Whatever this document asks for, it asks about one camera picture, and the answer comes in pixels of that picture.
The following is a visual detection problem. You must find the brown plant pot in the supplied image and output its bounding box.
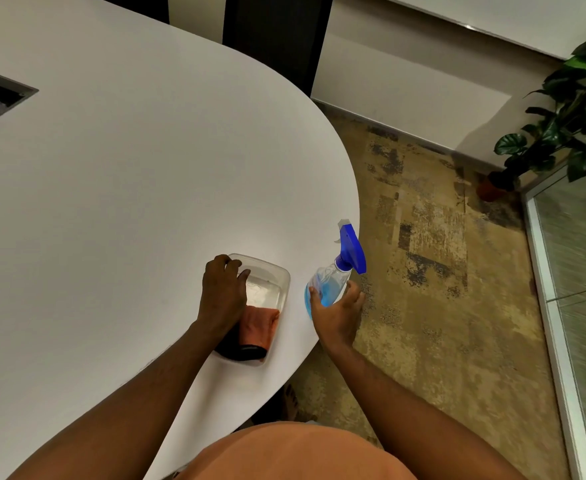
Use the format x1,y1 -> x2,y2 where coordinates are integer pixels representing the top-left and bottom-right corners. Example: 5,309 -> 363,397
475,170 -> 521,203

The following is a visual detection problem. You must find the person's foot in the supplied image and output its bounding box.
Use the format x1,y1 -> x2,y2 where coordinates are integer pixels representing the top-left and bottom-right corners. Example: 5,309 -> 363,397
278,384 -> 307,423

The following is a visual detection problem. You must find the blue spray bottle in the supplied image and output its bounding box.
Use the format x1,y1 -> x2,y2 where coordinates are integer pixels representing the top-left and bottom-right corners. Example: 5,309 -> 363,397
304,219 -> 367,309

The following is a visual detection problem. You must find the glass partition with white frame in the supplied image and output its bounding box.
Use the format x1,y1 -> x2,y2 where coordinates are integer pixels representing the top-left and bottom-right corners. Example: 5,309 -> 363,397
522,144 -> 586,480

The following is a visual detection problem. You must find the dark panel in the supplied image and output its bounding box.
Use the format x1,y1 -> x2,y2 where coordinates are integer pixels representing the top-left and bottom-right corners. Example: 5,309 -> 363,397
222,0 -> 335,98

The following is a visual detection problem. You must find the person's right forearm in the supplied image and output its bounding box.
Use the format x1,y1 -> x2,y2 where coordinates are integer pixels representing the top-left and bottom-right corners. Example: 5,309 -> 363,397
318,339 -> 526,480

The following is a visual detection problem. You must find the person's orange shirt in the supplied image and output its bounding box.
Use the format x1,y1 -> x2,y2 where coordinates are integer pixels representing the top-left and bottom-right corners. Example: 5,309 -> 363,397
175,421 -> 418,480

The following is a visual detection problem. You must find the person's left hand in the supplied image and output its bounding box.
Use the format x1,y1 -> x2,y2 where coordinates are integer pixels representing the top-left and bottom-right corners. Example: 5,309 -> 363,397
196,255 -> 252,336

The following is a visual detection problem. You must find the green leafy plant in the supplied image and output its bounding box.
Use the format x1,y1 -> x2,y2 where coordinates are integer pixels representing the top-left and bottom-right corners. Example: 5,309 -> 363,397
494,9 -> 586,191

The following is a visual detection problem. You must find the person's right hand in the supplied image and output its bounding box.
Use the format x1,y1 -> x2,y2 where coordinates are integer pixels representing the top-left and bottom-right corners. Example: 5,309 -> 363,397
309,281 -> 366,346

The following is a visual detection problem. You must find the black cloth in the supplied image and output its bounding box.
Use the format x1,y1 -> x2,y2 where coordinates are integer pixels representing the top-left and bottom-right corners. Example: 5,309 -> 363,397
215,327 -> 268,362

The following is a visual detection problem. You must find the clear plastic container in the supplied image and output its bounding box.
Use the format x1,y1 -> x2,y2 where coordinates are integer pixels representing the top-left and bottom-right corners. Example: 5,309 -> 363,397
214,253 -> 292,367

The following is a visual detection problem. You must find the orange cloth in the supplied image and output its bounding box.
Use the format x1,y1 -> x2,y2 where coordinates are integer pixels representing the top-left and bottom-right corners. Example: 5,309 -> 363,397
238,305 -> 281,351

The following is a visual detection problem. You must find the person's left forearm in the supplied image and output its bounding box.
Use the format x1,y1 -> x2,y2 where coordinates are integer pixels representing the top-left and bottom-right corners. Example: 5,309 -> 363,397
7,319 -> 240,480

